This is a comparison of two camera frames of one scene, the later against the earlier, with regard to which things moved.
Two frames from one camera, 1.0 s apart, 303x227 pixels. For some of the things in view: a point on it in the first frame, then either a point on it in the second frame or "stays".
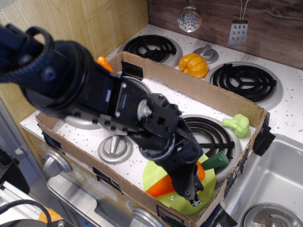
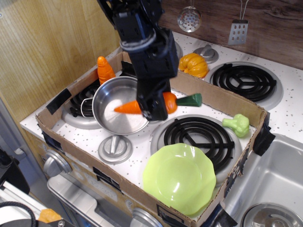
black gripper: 179,161 -> 154,61
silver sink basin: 270,193 stays
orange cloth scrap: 54,216 stays
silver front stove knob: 115,149 stays
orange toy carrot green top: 166,185 -> 171,100
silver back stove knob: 210,55 stays
